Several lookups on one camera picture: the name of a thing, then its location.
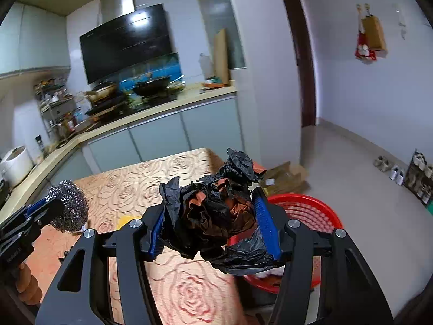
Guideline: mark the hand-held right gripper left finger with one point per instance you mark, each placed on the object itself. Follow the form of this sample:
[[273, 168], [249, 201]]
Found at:
[[157, 237]]

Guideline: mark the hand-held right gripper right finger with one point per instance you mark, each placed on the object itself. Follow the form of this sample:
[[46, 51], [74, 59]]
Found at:
[[267, 223]]

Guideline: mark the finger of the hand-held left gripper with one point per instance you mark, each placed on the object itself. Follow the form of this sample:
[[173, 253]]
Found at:
[[37, 205], [52, 211]]

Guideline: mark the steel wool scrubber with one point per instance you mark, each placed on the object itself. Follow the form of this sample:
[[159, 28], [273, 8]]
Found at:
[[71, 206]]

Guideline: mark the yellow sponge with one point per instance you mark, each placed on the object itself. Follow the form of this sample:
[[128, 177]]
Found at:
[[127, 221]]

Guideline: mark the black plastic bag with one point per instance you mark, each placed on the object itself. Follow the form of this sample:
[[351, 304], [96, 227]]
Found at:
[[243, 254]]

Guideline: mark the red plastic basket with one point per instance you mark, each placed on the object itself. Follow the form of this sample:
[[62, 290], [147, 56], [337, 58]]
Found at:
[[311, 210]]

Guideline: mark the person's left hand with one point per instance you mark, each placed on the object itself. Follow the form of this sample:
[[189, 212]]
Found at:
[[28, 287]]

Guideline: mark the white rice cooker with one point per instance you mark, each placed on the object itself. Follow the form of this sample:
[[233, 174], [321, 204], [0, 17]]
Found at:
[[15, 164]]

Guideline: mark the cardboard boxes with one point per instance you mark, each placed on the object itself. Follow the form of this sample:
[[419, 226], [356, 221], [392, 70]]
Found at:
[[287, 177]]

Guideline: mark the metal spice rack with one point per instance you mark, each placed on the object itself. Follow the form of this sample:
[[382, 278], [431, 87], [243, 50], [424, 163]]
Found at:
[[55, 108]]

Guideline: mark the grey kitchen base cabinets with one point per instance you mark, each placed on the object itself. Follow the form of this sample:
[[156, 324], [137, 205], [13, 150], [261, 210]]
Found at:
[[162, 135]]

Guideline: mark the black gas stove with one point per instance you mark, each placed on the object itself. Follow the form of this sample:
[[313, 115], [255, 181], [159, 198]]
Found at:
[[115, 104]]

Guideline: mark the grey pair of shoes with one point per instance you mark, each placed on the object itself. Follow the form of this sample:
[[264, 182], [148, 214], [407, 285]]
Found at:
[[380, 162]]

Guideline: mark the beige cooking pot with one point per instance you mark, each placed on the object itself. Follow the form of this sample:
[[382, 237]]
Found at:
[[101, 91]]

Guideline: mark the white pair of shoes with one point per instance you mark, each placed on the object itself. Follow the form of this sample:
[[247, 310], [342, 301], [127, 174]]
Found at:
[[396, 174]]

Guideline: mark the orange tray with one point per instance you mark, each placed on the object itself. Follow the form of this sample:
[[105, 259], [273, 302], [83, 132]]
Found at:
[[213, 84]]

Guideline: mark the black wok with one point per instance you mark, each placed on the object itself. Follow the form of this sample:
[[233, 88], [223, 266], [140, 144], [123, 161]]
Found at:
[[152, 85]]

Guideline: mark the shoe rack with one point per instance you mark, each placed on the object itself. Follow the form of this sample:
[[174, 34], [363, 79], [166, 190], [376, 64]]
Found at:
[[419, 176]]

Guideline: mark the dark wooden door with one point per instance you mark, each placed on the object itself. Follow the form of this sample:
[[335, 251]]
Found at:
[[297, 54]]

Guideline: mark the wooden cutting board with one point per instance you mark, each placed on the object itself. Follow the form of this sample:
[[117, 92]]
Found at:
[[221, 56]]

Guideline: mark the black range hood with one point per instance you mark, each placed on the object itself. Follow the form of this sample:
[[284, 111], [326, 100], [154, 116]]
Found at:
[[125, 40]]

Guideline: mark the frosted glass panel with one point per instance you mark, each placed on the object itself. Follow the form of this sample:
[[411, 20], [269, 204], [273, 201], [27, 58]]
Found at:
[[220, 17]]

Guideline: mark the brown paper bag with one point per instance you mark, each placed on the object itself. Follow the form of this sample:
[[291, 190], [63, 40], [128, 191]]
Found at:
[[373, 34]]

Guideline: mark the grey wall cabinet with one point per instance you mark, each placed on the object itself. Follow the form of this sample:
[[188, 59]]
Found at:
[[30, 40]]

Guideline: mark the white wall intercom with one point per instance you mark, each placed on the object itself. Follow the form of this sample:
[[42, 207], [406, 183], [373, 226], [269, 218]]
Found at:
[[401, 17]]

